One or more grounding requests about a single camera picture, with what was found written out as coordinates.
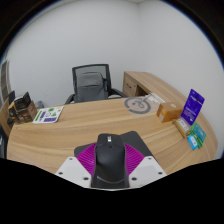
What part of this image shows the black box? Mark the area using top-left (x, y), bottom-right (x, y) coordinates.
top-left (13, 91), bottom-right (32, 111)

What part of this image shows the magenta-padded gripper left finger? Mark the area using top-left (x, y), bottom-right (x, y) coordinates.
top-left (54, 142), bottom-right (98, 188)

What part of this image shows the wide brown cardboard box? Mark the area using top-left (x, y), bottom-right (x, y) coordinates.
top-left (14, 100), bottom-right (38, 124)

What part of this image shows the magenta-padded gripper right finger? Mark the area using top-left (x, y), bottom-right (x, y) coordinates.
top-left (123, 142), bottom-right (168, 188)

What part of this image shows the clear plastic packet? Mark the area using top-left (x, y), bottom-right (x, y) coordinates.
top-left (146, 92), bottom-right (166, 105)

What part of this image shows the purple card package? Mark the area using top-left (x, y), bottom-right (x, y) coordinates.
top-left (180, 88), bottom-right (206, 127)

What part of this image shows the dark grey mouse pad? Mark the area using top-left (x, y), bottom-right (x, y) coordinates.
top-left (73, 130), bottom-right (155, 159)

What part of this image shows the round grey printed disc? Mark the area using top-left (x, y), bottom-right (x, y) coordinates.
top-left (124, 95), bottom-right (151, 115)

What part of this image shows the black swivel chair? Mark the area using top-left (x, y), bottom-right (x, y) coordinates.
top-left (0, 125), bottom-right (9, 159)

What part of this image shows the wooden side desk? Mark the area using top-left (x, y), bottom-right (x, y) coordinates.
top-left (122, 70), bottom-right (188, 108)

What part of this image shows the orange cardboard box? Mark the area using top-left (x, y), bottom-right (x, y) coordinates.
top-left (156, 101), bottom-right (184, 124)

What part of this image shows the black mesh office chair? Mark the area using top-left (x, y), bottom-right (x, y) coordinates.
top-left (64, 63), bottom-right (128, 105)

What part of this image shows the small tan box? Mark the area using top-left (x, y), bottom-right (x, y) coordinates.
top-left (172, 118), bottom-right (192, 139)

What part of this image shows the white sheet green purple print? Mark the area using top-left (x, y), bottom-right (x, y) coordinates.
top-left (32, 105), bottom-right (65, 125)

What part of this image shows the blue packet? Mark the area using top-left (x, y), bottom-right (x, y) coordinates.
top-left (186, 133), bottom-right (200, 151)

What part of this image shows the grey backpack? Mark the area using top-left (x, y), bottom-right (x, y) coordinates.
top-left (73, 71), bottom-right (109, 103)

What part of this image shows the dark grey computer mouse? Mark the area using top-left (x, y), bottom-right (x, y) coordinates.
top-left (91, 133), bottom-right (130, 190)

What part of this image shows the green packet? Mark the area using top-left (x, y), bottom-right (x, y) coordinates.
top-left (189, 122), bottom-right (208, 149)

